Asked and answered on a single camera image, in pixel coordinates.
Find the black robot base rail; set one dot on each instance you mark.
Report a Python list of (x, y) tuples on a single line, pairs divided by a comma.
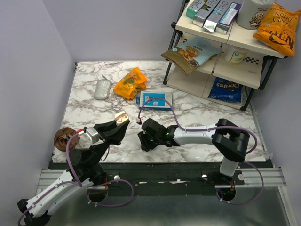
[(165, 179)]

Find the blue gold chips bag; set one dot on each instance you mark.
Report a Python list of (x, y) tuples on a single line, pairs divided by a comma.
[(190, 55)]

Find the brown paper cupcake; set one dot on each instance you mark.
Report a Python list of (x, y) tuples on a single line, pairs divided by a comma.
[(62, 137)]

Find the white yellow cup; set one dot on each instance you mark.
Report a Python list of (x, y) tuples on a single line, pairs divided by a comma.
[(235, 55)]

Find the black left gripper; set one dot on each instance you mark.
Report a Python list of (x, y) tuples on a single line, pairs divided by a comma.
[(111, 133)]

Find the orange candy bag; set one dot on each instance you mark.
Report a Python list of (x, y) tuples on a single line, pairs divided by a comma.
[(131, 84)]

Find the silver ro box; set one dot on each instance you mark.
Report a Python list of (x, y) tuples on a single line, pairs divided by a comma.
[(204, 12), (213, 19)]

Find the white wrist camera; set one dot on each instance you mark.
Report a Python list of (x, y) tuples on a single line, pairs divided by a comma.
[(91, 135), (141, 119)]

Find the silver RO box left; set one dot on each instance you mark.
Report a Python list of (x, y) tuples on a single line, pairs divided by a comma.
[(204, 12)]

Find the blue Doritos bag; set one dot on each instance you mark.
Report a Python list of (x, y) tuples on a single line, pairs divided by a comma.
[(225, 90)]

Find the white popcorn tub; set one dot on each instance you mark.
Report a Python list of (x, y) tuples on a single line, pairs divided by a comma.
[(252, 12)]

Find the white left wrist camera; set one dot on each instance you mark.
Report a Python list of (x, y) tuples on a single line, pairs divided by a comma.
[(91, 135)]

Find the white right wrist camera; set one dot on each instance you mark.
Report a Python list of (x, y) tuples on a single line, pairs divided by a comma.
[(141, 119)]

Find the green RO box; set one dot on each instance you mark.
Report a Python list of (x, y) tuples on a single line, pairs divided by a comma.
[(194, 7)]

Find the orange honey dijon chips bag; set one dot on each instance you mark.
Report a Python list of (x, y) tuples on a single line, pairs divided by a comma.
[(278, 30)]

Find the black beige shelf rack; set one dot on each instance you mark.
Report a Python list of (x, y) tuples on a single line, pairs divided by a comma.
[(253, 73)]

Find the purple blue box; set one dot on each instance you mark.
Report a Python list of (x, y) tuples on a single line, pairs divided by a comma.
[(227, 18)]

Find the blue Harry's razor box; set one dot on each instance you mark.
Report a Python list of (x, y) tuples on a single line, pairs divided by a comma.
[(154, 100)]

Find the grey glitter pouch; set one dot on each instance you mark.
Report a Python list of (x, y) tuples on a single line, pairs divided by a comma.
[(102, 89)]

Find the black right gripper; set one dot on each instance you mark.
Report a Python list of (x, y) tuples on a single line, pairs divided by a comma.
[(145, 146)]

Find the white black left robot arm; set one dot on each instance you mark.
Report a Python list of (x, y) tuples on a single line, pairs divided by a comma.
[(84, 171)]

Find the beige small earbud case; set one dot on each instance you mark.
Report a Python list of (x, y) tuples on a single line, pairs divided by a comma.
[(121, 117)]

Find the silver RO box middle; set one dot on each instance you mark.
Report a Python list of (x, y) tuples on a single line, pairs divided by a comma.
[(213, 19)]

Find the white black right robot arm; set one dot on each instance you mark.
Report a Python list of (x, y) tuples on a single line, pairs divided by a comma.
[(227, 137)]

